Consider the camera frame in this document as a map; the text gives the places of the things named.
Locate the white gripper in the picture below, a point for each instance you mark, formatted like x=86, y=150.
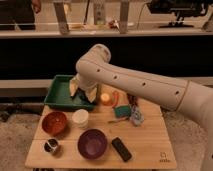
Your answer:
x=85, y=84

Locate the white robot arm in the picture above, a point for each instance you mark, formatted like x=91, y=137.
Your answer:
x=193, y=100

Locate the green plastic tray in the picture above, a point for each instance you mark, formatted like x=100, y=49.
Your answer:
x=58, y=96

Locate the orange-brown bowl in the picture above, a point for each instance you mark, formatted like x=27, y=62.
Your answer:
x=54, y=123

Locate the green sponge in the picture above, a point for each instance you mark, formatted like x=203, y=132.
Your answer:
x=122, y=111

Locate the purple bowl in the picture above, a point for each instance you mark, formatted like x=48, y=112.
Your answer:
x=92, y=144

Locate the wooden folding table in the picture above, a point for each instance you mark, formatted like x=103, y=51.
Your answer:
x=148, y=143

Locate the crumpled blue-white cloth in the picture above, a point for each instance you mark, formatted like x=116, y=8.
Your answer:
x=136, y=115

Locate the black and white small cup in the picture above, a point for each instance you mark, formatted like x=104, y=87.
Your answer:
x=51, y=146

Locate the black remote control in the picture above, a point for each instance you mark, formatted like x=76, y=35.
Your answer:
x=121, y=149

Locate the person in dark clothes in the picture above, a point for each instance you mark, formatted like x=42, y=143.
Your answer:
x=18, y=12

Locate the black monitor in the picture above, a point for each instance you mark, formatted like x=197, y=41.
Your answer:
x=180, y=8

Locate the orange cup with handle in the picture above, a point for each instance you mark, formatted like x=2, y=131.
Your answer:
x=109, y=99

